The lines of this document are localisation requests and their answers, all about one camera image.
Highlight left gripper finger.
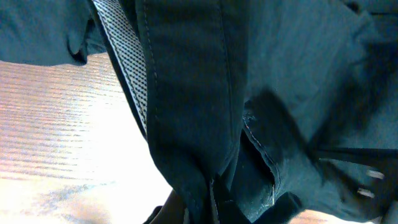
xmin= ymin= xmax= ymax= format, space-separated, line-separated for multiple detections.
xmin=144 ymin=190 xmax=190 ymax=224

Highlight black shorts with white trim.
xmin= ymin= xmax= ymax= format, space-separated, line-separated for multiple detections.
xmin=90 ymin=1 xmax=397 ymax=223

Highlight small folded black garment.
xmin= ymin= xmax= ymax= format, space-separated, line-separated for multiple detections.
xmin=1 ymin=0 xmax=106 ymax=66

